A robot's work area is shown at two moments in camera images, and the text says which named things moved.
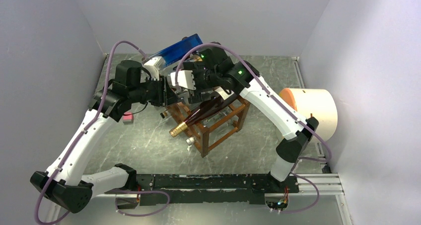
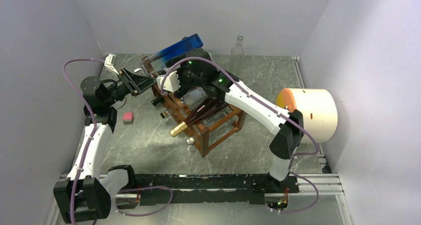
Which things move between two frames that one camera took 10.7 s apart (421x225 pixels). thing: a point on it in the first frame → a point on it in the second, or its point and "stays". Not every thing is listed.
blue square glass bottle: x=179 y=50 stays
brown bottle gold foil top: x=220 y=98 stays
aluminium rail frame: x=328 y=184 stays
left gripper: x=165 y=95 → x=134 y=83
